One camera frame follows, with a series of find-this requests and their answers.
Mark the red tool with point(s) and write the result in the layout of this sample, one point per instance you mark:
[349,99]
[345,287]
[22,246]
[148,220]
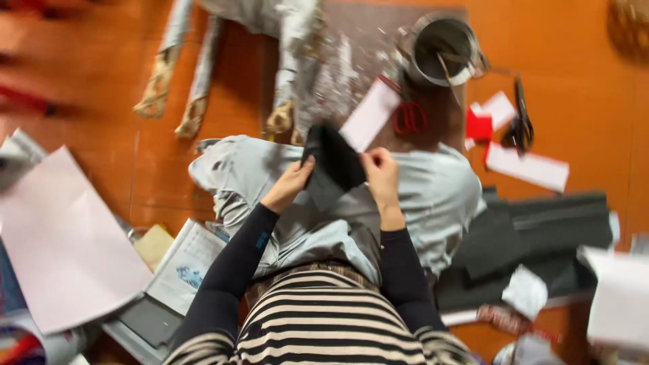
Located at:
[30,101]

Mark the open printed book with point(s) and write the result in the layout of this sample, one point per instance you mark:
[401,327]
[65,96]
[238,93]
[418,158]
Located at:
[183,265]

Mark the person's left fingers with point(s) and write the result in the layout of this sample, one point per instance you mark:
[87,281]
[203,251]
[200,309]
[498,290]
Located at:
[306,167]

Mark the yellow sponge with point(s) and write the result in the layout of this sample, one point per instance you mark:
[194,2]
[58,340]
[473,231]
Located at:
[153,246]

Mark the paper mache animal figure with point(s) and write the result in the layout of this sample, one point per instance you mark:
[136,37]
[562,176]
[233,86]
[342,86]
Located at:
[238,61]

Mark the large black felt sheet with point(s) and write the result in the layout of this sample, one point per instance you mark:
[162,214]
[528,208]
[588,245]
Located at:
[532,243]

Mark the large pink paper sheet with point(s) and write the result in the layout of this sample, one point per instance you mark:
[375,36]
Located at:
[66,243]

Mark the person's right fingers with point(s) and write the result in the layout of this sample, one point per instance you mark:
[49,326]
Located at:
[374,158]

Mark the black felt piece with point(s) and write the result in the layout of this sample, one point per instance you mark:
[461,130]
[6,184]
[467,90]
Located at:
[332,167]

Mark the person's left hand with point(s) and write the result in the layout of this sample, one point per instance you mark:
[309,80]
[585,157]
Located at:
[287,188]

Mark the white paper sheet red edge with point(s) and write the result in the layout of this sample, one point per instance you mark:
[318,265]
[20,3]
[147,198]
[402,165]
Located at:
[527,167]

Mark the red paper scrap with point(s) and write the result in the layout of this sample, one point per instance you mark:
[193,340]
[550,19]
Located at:
[478,126]

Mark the white paper strip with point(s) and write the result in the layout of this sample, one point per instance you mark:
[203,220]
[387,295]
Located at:
[370,114]

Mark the person's right hand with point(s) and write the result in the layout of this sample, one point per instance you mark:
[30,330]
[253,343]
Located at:
[384,178]

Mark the crumpled white paper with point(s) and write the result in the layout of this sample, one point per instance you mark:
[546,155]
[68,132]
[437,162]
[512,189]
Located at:
[525,292]

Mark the white paper scrap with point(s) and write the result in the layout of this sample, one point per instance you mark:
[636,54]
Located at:
[495,108]

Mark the metal pot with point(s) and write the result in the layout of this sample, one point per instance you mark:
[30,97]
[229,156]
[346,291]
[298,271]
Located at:
[442,49]

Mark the wicker basket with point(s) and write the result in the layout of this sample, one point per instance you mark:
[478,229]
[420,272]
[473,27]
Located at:
[628,26]

